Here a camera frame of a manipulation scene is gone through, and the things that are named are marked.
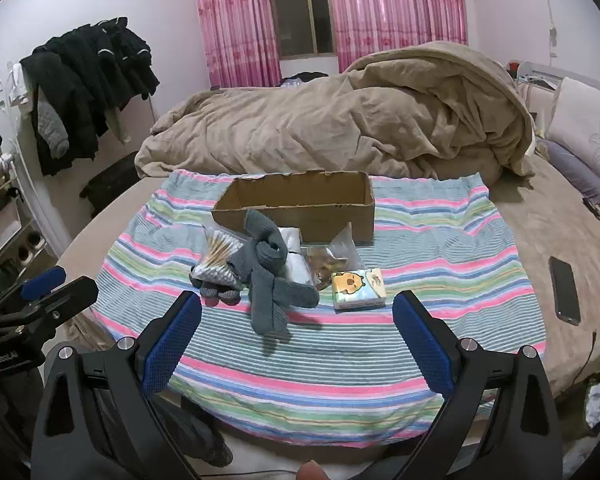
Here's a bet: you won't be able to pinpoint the black bag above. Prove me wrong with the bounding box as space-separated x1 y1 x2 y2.
79 152 141 211

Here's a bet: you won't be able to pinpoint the white embroidered pillow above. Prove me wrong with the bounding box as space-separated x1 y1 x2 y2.
545 77 600 196

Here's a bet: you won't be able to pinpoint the grey headboard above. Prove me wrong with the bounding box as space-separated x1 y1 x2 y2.
517 61 573 92

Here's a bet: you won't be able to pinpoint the black smartphone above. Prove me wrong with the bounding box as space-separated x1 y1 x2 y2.
549 256 581 327

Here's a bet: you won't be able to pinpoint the dark cloth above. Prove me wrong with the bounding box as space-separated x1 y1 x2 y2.
155 392 235 467

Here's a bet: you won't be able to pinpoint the cardboard box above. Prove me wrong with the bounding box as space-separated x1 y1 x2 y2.
211 170 376 247

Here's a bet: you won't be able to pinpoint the pink curtain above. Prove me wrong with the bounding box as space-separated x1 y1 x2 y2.
325 0 468 74
192 0 282 90

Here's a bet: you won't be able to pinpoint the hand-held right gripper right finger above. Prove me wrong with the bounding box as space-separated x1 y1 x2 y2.
392 290 563 480

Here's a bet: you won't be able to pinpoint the person's right hand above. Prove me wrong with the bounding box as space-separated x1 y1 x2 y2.
297 461 331 480

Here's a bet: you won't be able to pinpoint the clear snack bag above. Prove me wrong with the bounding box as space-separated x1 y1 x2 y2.
305 222 365 292

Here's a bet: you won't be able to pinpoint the trash bag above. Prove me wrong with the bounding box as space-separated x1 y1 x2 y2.
581 372 600 437

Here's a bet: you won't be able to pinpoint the white and blue plastic packet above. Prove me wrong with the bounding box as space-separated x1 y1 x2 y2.
279 226 314 286

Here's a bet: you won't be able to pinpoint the beige blanket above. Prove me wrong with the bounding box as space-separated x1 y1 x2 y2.
134 41 537 181

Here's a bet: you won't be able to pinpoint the cartoon print tissue pack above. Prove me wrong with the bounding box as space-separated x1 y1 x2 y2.
331 268 386 314

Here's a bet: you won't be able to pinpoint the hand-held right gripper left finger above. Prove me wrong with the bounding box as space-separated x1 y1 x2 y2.
30 290 203 480

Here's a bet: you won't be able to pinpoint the white wall cable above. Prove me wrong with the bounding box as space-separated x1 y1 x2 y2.
536 0 559 59

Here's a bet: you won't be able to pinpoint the black cable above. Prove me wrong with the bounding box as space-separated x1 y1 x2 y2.
569 329 599 387

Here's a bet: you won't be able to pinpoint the striped cloth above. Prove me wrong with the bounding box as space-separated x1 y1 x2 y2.
91 169 548 448

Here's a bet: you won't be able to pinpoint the bag of cotton swabs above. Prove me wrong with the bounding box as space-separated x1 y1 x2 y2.
192 225 246 283

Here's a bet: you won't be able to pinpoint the white shoes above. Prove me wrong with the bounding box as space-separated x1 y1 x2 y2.
16 233 47 267

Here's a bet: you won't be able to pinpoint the purple pillow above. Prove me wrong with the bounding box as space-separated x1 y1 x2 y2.
537 139 600 207

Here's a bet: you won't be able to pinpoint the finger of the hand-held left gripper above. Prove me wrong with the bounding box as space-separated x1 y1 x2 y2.
0 266 67 317
2 276 100 343

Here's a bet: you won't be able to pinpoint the grey quilted garment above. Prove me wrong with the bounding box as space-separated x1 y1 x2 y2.
36 100 70 159

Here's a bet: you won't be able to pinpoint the window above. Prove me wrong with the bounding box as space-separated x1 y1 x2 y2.
267 0 337 58

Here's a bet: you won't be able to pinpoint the pile of black clothes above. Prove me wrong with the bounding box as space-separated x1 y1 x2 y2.
19 16 161 177

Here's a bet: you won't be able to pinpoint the grey knitted sock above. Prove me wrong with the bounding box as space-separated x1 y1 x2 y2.
244 209 288 275
249 260 321 339

